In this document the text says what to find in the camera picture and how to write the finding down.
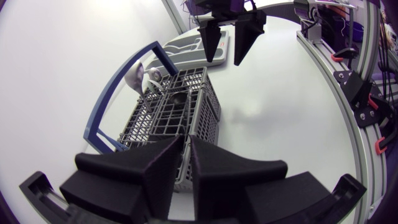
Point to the large steel spoon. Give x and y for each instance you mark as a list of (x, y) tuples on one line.
[(134, 76)]

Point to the dark steel spoon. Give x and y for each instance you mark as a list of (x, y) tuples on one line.
[(178, 98)]

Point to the small steel spoon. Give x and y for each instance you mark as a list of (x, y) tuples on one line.
[(154, 74)]

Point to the grey cutlery basket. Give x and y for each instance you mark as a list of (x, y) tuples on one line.
[(202, 121)]

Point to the pale plastic spoon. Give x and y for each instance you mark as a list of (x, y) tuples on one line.
[(155, 85)]

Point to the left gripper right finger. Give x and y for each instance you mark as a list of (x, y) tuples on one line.
[(224, 183)]

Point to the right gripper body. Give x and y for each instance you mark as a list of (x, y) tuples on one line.
[(224, 11)]

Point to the grey cutlery tray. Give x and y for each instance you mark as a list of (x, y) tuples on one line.
[(189, 54)]

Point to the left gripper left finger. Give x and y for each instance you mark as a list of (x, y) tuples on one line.
[(130, 174)]

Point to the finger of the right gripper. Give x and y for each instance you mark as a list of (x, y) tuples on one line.
[(247, 32), (211, 39)]

